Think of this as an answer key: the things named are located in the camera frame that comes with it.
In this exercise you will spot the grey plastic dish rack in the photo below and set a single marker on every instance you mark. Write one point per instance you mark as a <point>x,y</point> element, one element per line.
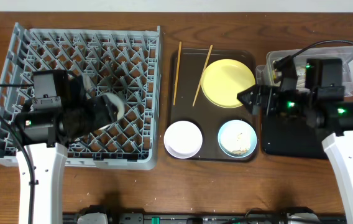
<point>123,62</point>

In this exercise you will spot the green snack wrapper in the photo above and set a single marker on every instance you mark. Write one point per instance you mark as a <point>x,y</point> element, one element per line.
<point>274,74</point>

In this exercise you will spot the white shallow bowl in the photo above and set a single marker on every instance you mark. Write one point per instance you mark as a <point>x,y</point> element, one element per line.
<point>183,139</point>

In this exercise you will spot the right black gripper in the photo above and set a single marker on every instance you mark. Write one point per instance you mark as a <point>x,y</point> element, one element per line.
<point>261,92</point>

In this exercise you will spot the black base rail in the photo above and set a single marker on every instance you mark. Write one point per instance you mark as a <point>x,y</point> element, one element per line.
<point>100,214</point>

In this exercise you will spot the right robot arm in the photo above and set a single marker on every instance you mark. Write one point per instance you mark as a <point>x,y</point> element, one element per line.
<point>322,108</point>

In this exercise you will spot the left wooden chopstick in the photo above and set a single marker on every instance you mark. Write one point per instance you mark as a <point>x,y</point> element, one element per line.
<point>177,72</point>

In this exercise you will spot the white cup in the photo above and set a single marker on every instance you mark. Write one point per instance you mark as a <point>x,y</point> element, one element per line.
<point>112,110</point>

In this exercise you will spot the wooden chopstick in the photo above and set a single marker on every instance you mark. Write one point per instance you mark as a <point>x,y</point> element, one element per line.
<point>203,70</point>
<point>177,72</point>

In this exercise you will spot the clear plastic container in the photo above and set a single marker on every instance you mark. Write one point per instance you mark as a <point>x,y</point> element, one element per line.
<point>345,53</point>

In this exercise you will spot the black rectangular bin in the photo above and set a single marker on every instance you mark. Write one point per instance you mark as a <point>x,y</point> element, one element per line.
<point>285,133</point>

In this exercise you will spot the dark brown serving tray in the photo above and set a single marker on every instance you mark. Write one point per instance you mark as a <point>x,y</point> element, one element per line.
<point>207,116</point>

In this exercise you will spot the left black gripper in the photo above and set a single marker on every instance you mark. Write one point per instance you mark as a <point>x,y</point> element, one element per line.
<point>102,111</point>

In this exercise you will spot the right wooden chopstick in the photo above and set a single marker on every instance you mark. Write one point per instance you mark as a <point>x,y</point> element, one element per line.
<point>203,70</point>

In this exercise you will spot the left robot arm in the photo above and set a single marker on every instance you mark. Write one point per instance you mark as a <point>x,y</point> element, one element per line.
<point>46,135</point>

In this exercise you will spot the yellow round plate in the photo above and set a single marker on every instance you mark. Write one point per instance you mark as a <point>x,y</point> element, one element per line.
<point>223,79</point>

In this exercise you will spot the light blue bowl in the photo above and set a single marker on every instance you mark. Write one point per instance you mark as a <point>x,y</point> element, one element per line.
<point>237,139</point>

